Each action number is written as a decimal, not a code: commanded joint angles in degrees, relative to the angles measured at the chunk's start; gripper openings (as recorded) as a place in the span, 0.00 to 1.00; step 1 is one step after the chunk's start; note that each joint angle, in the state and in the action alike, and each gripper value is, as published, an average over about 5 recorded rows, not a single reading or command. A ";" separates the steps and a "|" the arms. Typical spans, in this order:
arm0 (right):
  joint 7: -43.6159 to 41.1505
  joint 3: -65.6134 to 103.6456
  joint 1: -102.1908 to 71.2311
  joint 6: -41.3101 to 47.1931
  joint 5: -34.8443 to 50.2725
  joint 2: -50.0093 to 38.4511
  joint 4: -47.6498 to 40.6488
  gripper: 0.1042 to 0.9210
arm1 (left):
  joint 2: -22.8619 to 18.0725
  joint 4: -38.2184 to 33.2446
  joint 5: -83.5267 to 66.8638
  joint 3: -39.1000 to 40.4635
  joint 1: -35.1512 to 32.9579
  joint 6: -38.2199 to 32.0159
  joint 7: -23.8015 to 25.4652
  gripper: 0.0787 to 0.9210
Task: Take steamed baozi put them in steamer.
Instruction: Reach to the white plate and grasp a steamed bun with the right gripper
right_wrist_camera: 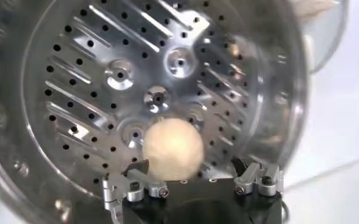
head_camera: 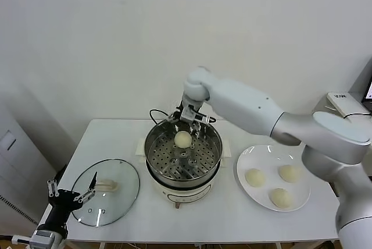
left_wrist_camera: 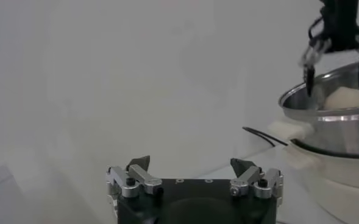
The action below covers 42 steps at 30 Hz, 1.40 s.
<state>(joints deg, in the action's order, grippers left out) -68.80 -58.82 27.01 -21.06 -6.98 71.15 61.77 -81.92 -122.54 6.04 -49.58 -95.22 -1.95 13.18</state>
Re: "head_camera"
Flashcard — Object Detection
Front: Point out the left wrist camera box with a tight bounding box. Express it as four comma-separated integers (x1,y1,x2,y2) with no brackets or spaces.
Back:
28,229,60,247

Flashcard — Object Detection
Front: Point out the white side desk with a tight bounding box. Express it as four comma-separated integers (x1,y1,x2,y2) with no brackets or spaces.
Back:
312,91,372,122

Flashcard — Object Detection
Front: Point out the black power adapter cable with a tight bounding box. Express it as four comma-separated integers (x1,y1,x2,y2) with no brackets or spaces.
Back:
342,111,372,119

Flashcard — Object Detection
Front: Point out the stainless steel steamer basket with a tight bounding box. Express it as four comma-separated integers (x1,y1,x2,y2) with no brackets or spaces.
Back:
144,115,224,188

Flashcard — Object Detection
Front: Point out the white steamed baozi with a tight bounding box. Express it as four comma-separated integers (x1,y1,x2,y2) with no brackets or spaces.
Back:
173,131,193,149
270,187,294,209
278,163,302,183
244,168,266,188

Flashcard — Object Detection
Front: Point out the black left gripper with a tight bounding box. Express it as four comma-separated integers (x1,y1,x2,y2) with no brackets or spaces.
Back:
39,165,98,233

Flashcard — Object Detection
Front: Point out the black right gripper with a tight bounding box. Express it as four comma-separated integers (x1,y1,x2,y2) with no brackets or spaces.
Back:
166,100,202,139

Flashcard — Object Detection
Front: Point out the round glass pot lid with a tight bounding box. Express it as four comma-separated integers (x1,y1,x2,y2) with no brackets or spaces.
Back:
70,158,141,227

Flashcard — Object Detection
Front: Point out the black cooker power cord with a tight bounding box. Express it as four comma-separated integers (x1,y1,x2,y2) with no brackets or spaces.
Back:
149,109,172,126

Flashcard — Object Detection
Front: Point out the large white plate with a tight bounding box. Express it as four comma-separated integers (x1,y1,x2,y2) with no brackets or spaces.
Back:
235,144,311,212

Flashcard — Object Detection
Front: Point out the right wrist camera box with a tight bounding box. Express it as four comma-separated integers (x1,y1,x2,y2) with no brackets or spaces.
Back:
180,104,210,124

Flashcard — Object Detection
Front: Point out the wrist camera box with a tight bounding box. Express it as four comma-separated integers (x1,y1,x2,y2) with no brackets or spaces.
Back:
28,229,60,247
180,104,210,124

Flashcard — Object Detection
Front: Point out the black laptop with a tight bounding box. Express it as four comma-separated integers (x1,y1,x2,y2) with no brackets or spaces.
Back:
362,74,372,107

